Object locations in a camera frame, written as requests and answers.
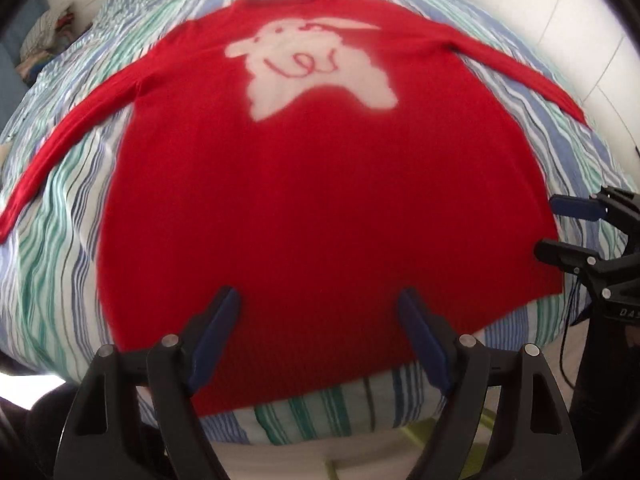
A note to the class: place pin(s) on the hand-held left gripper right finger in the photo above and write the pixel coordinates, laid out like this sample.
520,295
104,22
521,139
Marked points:
424,340

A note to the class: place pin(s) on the blue curtain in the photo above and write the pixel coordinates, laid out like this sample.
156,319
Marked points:
15,35

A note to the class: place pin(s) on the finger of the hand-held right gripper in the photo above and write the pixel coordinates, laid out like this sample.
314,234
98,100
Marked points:
575,207
565,256

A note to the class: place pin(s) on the pile of clothes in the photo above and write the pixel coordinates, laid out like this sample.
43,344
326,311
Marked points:
47,30

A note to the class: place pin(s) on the person's dark clothing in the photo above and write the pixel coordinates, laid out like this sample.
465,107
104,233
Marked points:
602,390

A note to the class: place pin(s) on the red sweater with white print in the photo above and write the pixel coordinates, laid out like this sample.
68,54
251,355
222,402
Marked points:
320,210

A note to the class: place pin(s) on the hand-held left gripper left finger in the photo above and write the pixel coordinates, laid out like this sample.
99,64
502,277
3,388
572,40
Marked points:
216,339

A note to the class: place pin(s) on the blue green striped bed sheet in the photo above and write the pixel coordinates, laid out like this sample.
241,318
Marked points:
50,285

